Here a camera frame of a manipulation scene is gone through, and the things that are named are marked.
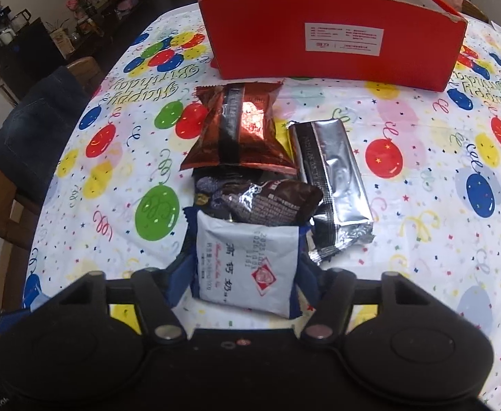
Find white blue milk packet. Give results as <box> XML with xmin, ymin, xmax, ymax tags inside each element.
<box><xmin>184</xmin><ymin>207</ymin><xmax>307</xmax><ymax>319</ymax></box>

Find silver foil snack bag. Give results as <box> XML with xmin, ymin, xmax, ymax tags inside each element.
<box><xmin>288</xmin><ymin>119</ymin><xmax>374</xmax><ymax>264</ymax></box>

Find dark brown chocolate packet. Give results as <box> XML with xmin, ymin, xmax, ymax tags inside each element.
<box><xmin>220</xmin><ymin>179</ymin><xmax>323</xmax><ymax>226</ymax></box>

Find black gold snack packet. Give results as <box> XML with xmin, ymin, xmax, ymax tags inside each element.
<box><xmin>192</xmin><ymin>166</ymin><xmax>243</xmax><ymax>221</ymax></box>

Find brown foil snack bag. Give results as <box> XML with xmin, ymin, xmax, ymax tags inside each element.
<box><xmin>180</xmin><ymin>81</ymin><xmax>297</xmax><ymax>176</ymax></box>

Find wooden chair with jeans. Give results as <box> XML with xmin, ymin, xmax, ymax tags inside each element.
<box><xmin>0</xmin><ymin>57</ymin><xmax>104</xmax><ymax>250</ymax></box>

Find balloon birthday tablecloth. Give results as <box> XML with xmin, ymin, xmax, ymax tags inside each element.
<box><xmin>23</xmin><ymin>7</ymin><xmax>501</xmax><ymax>410</ymax></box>

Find blue denim jeans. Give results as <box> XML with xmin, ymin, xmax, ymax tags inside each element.
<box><xmin>0</xmin><ymin>66</ymin><xmax>97</xmax><ymax>205</ymax></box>

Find red cardboard box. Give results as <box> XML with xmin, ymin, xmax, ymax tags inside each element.
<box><xmin>198</xmin><ymin>0</ymin><xmax>467</xmax><ymax>92</ymax></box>

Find black side cabinet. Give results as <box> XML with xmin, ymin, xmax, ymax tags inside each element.
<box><xmin>0</xmin><ymin>18</ymin><xmax>66</xmax><ymax>99</ymax></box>

